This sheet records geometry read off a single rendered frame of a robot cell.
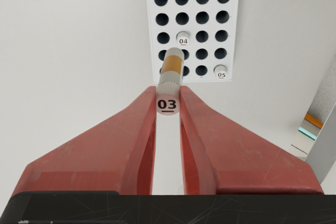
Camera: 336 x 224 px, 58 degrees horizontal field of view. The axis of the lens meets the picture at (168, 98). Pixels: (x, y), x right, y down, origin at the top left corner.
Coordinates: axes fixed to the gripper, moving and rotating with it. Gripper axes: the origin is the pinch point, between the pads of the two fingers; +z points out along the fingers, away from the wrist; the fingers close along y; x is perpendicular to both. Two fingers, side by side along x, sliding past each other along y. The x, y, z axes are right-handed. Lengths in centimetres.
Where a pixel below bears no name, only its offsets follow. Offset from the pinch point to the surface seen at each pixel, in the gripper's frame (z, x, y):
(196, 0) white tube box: 18.1, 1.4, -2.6
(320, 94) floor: 95, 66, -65
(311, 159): 12.4, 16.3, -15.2
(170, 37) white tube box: 17.9, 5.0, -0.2
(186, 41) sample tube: 16.7, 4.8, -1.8
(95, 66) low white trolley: 21.7, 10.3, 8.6
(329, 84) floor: 95, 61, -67
